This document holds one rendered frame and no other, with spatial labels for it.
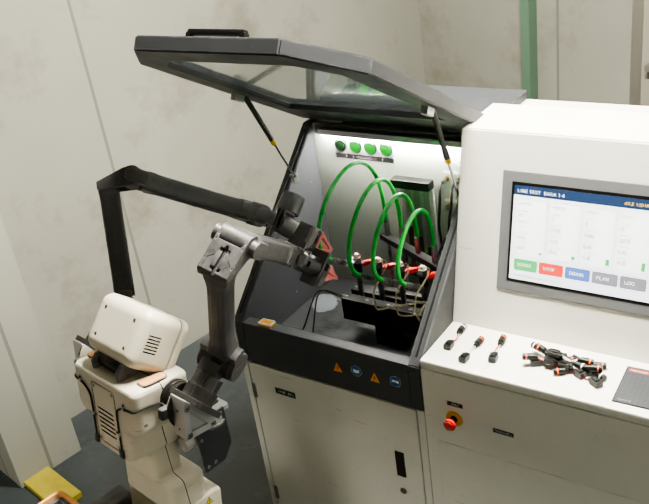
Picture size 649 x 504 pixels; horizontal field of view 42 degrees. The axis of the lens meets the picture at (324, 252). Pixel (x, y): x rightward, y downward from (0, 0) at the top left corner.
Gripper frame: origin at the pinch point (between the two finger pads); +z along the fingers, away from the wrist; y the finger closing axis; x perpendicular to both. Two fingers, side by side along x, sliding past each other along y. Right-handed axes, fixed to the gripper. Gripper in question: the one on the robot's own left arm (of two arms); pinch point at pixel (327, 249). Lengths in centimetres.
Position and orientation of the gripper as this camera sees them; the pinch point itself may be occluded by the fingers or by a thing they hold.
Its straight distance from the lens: 254.7
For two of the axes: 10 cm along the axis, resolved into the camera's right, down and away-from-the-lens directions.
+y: -5.7, -0.9, 8.2
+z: 7.3, 4.0, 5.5
